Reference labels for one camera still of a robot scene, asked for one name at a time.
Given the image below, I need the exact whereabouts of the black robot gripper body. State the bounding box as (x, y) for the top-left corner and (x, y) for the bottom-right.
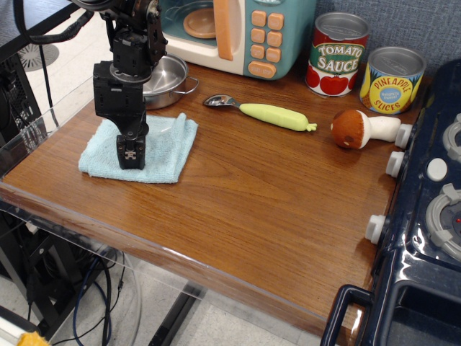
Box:
(93, 61), (148, 140)

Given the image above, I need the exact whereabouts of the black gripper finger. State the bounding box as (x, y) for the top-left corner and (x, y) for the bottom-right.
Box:
(129, 136), (146, 169)
(116, 135), (128, 169)

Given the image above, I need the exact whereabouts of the light blue towel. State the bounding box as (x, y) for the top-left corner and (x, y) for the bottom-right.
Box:
(79, 112), (198, 184)

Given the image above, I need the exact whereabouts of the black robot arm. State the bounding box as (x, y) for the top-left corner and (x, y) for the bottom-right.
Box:
(76, 1), (167, 169)

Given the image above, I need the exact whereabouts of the small steel pot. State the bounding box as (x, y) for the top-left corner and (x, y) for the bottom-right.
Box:
(143, 54), (199, 110)

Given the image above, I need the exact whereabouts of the black desk at left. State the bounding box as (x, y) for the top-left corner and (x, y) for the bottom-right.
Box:
(1, 1), (93, 61)

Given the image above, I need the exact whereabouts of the teal toy microwave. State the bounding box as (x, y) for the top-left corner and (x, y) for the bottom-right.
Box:
(160, 1), (316, 80)

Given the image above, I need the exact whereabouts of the plush brown mushroom toy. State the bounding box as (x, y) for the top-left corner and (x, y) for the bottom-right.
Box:
(331, 110), (402, 149)

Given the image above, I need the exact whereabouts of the tomato sauce can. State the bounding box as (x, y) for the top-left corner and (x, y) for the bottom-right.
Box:
(305, 12), (370, 97)

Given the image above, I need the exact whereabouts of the pineapple slices can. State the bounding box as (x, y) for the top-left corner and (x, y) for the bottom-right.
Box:
(359, 46), (426, 115)

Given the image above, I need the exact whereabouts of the dark blue toy stove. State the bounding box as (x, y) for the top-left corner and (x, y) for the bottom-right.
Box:
(321, 60), (460, 345)

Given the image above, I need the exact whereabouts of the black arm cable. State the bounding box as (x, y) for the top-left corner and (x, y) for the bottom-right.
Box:
(12, 0), (95, 45)

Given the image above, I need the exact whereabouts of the black floor cable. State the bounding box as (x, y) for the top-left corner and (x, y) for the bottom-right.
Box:
(53, 248), (127, 346)

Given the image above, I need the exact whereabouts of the spoon with green handle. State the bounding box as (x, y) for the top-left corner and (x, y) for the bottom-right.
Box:
(203, 94), (318, 132)

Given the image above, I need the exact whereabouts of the blue floor cable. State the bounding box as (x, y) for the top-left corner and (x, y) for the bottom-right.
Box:
(73, 252), (112, 346)

